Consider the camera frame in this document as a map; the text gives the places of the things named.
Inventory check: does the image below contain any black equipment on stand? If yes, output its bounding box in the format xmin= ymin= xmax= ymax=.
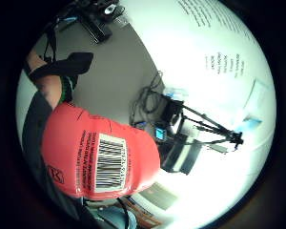
xmin=73 ymin=0 xmax=127 ymax=45

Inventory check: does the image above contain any red snack packet with barcode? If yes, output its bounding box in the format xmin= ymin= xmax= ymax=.
xmin=41 ymin=101 xmax=162 ymax=201

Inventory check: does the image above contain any the person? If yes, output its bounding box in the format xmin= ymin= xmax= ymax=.
xmin=20 ymin=50 xmax=96 ymax=223

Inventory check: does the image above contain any black tripod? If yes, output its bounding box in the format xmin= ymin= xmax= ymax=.
xmin=180 ymin=103 xmax=245 ymax=153

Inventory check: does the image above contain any thin black cable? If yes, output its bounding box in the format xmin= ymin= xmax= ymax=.
xmin=116 ymin=197 xmax=133 ymax=229

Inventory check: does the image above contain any white paper sheet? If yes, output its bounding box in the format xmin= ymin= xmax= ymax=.
xmin=243 ymin=78 xmax=273 ymax=113

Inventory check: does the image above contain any bundle of black cables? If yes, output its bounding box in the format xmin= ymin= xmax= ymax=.
xmin=129 ymin=70 xmax=166 ymax=126

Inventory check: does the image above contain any black open case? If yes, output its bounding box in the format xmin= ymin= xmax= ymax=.
xmin=160 ymin=133 xmax=203 ymax=176

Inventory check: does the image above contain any small device with blue screen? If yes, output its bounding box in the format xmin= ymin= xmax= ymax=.
xmin=154 ymin=127 xmax=168 ymax=142

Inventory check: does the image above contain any black camera on tripod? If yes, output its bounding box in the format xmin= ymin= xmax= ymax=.
xmin=162 ymin=98 xmax=185 ymax=126

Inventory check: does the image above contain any white board with text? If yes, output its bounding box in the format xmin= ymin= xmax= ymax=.
xmin=118 ymin=0 xmax=277 ymax=135

